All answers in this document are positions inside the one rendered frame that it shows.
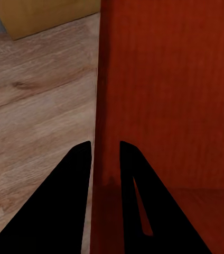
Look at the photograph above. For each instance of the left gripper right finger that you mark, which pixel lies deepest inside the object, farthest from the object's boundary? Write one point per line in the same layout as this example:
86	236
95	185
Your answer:
173	232

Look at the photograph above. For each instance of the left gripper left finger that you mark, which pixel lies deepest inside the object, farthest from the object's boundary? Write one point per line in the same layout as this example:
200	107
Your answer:
52	219

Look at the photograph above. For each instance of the door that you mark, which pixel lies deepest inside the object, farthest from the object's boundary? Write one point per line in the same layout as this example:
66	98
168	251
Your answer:
25	17

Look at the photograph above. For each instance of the storage box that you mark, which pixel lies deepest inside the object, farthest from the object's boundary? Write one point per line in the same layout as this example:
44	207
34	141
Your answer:
160	87

